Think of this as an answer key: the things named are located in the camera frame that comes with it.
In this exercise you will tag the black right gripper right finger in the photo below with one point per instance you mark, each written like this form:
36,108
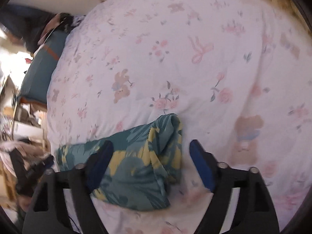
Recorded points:
241,202

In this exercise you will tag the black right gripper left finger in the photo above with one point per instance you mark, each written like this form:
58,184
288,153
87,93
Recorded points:
48,212

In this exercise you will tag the teal yellow floral pants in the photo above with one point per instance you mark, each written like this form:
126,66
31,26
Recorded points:
145,162

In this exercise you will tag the white floral bed sheet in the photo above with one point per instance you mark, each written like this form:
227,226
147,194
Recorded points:
237,73

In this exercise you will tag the dark clothes pile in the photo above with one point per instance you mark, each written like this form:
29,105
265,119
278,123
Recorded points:
29,27

